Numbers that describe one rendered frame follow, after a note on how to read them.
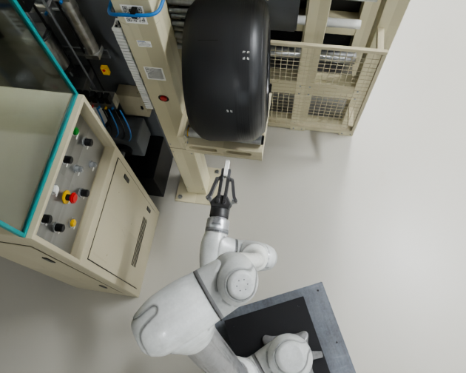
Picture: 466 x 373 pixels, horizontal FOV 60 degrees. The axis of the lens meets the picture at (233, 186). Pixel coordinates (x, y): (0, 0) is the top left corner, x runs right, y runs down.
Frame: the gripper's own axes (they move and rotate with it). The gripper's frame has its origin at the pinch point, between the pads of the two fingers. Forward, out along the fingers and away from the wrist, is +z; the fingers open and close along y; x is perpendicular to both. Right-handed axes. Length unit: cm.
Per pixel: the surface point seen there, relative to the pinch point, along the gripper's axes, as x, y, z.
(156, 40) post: -36, 26, 32
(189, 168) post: 65, 30, 18
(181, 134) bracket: 7.7, 23.0, 15.6
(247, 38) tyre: -39, -5, 33
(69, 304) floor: 92, 94, -68
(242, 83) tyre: -33.2, -5.2, 20.0
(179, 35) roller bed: 9, 34, 65
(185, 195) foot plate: 102, 38, 10
